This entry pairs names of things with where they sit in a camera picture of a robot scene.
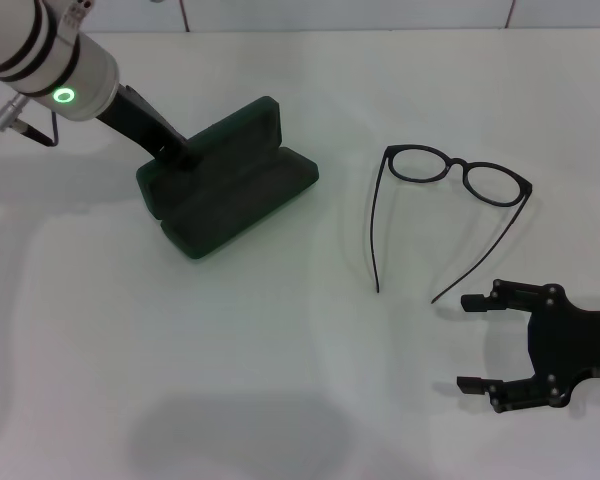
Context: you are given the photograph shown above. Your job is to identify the left wrist connector with cable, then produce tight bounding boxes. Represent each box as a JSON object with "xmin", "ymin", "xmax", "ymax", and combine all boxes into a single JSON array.
[{"xmin": 0, "ymin": 95, "xmax": 60, "ymax": 149}]

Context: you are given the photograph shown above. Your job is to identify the black round glasses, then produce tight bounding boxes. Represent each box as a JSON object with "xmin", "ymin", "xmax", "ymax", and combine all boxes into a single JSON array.
[{"xmin": 371, "ymin": 143, "xmax": 534, "ymax": 305}]

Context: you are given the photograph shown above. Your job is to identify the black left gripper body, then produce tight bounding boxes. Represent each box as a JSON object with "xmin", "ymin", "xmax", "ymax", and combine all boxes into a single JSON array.
[{"xmin": 95, "ymin": 83, "xmax": 177, "ymax": 159}]

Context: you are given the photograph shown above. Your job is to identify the green glasses case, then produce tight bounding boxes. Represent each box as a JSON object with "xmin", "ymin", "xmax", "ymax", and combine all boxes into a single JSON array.
[{"xmin": 135, "ymin": 95, "xmax": 321, "ymax": 261}]

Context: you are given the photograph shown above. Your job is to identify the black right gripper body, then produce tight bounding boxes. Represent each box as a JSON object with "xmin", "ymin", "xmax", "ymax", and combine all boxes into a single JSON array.
[{"xmin": 527, "ymin": 282, "xmax": 600, "ymax": 414}]

